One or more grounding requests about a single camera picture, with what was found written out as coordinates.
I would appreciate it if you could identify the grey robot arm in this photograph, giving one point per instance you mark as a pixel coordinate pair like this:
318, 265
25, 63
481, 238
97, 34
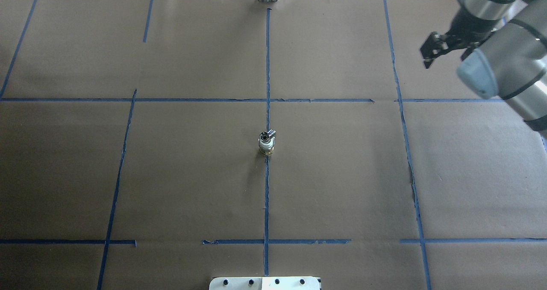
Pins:
510, 62

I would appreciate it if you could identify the silver metal elbow fitting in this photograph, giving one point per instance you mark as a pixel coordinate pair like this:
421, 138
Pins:
266, 136

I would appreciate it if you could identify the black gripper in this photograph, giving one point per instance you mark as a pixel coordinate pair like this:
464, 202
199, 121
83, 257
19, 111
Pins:
466, 27

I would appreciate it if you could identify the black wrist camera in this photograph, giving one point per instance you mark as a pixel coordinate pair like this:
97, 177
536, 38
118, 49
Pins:
433, 47

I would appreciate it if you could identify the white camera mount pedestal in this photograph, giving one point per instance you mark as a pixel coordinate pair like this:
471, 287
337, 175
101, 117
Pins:
266, 283

